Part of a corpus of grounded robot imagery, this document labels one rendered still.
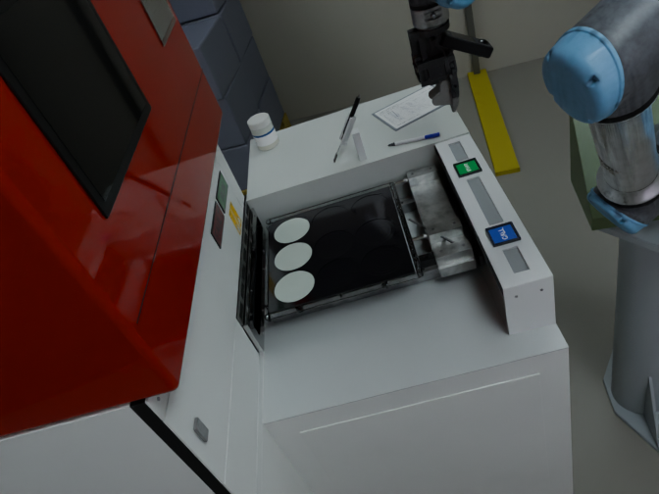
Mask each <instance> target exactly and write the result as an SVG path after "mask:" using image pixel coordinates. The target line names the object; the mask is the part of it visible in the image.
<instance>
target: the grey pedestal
mask: <svg viewBox="0 0 659 494"><path fill-rule="evenodd" d="M598 230H600V231H603V232H605V233H608V234H611V235H613V236H616V237H619V238H620V239H619V257H618V274H617V293H616V311H615V328H614V346H613V351H612V354H611V357H610V360H609V363H608V367H607V370H606V372H605V375H604V378H603V383H604V385H605V388H606V391H607V394H608V396H609V399H610V402H611V405H612V408H613V410H614V413H615V415H617V416H618V417H619V418H620V419H621V420H622V421H623V422H624V423H626V424H627V425H628V426H629V427H630V428H631V429H632V430H633V431H634V432H636V433H637V434H638V435H639V436H640V437H641V438H642V439H643V440H644V441H646V442H647V443H648V444H649V445H650V446H651V447H652V448H653V449H654V450H656V451H657V452H658V453H659V220H658V221H652V222H650V223H649V225H648V226H645V227H644V228H643V229H641V230H640V231H639V232H637V233H634V234H630V233H626V232H625V231H623V230H621V229H620V228H618V227H617V226H616V227H610V228H603V229H598Z"/></svg>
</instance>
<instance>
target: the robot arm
mask: <svg viewBox="0 0 659 494"><path fill-rule="evenodd" d="M408 1H409V6H410V12H411V17H412V22H413V26H414V28H411V29H408V30H407V32H408V37H409V42H410V47H411V51H412V54H411V56H412V60H413V63H412V64H413V66H414V70H415V75H416V76H417V79H418V81H419V82H420V83H421V85H422V87H425V86H428V85H430V86H432V85H435V87H434V88H433V89H432V90H431V91H430V92H429V97H430V98H431V99H432V100H431V101H432V103H433V104H434V105H435V106H442V105H450V106H451V110H452V112H453V113H454V112H456V109H457V107H458V104H459V82H458V77H457V65H456V60H455V56H454V54H453V51H454V50H457V51H461V52H465V53H469V54H473V55H476V56H478V57H484V58H490V56H491V54H492V52H493V47H492V46H491V45H490V43H489V42H488V41H487V40H485V39H482V38H481V39H479V38H475V37H472V36H468V35H464V34H461V33H457V32H453V31H449V30H448V29H449V27H450V23H449V11H448V8H452V9H456V10H460V9H464V8H467V7H468V6H470V5H471V4H472V3H473V2H474V1H475V0H408ZM542 76H543V80H544V83H545V86H546V88H547V90H548V92H549V93H550V94H552V95H553V96H554V101H555V102H556V103H557V104H558V105H559V107H560V108H561V109H562V110H563V111H565V112H566V113H567V114H568V115H569V116H571V117H572V118H574V119H575V120H577V121H580V122H582V123H586V124H589V127H590V130H591V134H592V137H593V141H594V144H595V148H596V151H597V155H598V158H599V162H600V167H599V169H598V171H597V175H596V184H597V185H596V186H595V187H593V188H591V189H590V192H589V193H588V194H587V196H586V198H587V200H588V202H589V203H590V204H591V205H592V206H593V207H594V208H595V209H596V210H597V211H598V212H600V213H601V214H602V215H603V216H604V217H605V218H607V219H608V220H609V221H610V222H612V223H613V224H614V225H616V226H617V227H618V228H620V229H621V230H623V231H625V232H626V233H630V234H634V233H637V232H639V231H640V230H641V229H643V228H644V227H645V226H648V225H649V223H650V222H652V221H653V220H654V219H655V218H656V217H657V216H659V123H658V124H654V123H653V115H652V106H651V105H652V104H653V102H654V101H655V100H656V98H657V96H658V94H659V0H601V1H599V2H598V3H597V4H596V5H595V6H594V7H593V8H592V9H591V10H590V11H589V12H588V13H587V14H586V15H585V16H584V17H583V18H582V19H581V20H580V21H579V22H577V23H576V24H575V25H574V26H573V27H572V28H571V29H569V30H567V31H566V32H565V33H564V34H562V35H561V37H560V38H559V39H558V40H557V42H556V44H555V45H554V46H553V47H552V48H551V49H550V50H549V51H548V53H547V54H546V55H545V57H544V60H543V63H542Z"/></svg>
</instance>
